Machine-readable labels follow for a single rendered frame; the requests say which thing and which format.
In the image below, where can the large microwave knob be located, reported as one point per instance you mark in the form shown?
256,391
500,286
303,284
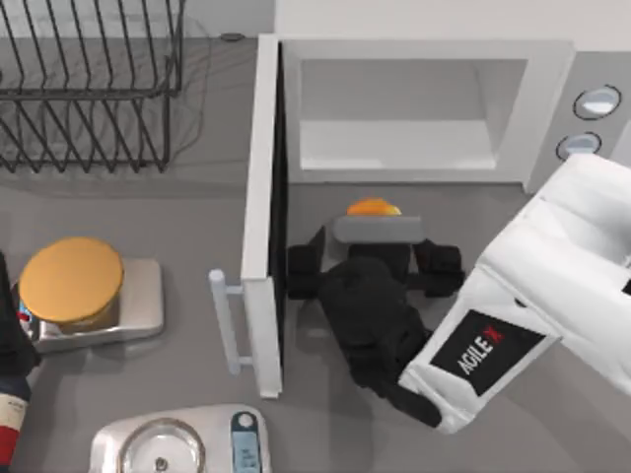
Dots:
596,101

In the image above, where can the yellow round box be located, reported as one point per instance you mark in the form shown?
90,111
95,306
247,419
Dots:
71,278

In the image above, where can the pale microwave oven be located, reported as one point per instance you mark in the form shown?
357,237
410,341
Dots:
552,54

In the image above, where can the silver scale with round plate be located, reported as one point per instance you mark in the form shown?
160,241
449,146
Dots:
217,443

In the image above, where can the small microwave knob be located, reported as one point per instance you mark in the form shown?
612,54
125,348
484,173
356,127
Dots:
578,146

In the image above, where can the orange bread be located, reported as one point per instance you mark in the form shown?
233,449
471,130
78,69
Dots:
373,208

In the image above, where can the navy white and red bottle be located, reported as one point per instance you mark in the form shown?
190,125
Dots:
12,419

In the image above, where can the white microwave door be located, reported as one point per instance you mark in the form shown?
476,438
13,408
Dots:
259,197

